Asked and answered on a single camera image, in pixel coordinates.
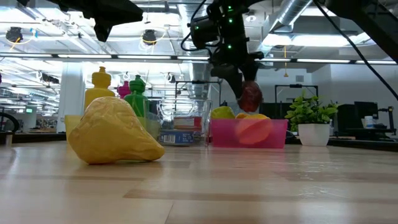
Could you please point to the black desk with screens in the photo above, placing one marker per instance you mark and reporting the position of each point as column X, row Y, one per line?
column 351, row 118

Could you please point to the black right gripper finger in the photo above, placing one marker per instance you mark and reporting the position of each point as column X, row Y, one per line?
column 253, row 73
column 234, row 85

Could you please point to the black background rig frame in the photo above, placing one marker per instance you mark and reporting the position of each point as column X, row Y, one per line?
column 295, row 86

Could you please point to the white room column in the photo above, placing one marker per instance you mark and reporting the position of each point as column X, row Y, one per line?
column 71, row 93

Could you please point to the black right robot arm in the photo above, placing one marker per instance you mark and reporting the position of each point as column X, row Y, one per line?
column 373, row 18

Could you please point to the black ceiling spotlight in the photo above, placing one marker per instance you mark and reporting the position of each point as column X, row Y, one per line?
column 14, row 34
column 149, row 36

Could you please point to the orange-red toy bell pepper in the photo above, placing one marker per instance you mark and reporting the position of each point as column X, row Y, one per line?
column 242, row 115

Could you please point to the yellow translucent plastic bin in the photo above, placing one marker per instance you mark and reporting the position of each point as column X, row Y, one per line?
column 71, row 124

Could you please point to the yellow plastic squeeze bottle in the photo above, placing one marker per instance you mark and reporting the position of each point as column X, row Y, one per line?
column 100, row 84

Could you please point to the tin can dark blue label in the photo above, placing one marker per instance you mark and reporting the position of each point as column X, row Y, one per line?
column 177, row 137

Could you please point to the white ceiling sensor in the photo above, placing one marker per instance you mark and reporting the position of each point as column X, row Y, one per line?
column 250, row 17

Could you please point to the white cup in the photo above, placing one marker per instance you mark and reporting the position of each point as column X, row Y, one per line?
column 369, row 122

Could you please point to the pink plastic squeeze bottle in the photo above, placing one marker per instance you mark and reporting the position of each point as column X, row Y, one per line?
column 123, row 90

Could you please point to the small potted green plant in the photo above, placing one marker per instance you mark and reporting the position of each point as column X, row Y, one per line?
column 314, row 109

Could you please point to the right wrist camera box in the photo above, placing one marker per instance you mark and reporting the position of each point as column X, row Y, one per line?
column 203, row 31

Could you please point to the clear plastic bin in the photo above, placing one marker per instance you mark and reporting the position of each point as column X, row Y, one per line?
column 186, row 109

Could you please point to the yellow toy bell pepper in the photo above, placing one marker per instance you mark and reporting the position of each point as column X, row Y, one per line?
column 253, row 130

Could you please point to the dark red wrinkled toy apple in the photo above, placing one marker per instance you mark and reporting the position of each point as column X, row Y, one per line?
column 250, row 96

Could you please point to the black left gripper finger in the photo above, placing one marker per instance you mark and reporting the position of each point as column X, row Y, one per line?
column 124, row 12
column 102, row 32

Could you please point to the red translucent plastic bin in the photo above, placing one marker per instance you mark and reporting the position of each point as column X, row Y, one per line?
column 224, row 133

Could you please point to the grey wall vent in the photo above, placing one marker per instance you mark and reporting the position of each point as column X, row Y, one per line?
column 299, row 78

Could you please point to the green lit sign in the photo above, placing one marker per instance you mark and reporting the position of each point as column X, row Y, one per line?
column 29, row 110

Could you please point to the green toy apple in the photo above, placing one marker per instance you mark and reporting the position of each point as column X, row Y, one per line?
column 223, row 112

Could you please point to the black round wheel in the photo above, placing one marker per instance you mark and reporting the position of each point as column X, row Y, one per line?
column 16, row 121

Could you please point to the slanted silver ventilation duct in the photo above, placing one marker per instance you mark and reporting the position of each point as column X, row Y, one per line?
column 292, row 12

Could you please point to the green plastic squeeze bottle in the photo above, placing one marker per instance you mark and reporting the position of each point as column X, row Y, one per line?
column 136, row 99

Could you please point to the yellow toy pear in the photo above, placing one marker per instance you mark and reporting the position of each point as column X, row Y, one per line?
column 112, row 133

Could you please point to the long ceiling light strip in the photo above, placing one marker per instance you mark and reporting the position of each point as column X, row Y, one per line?
column 140, row 57

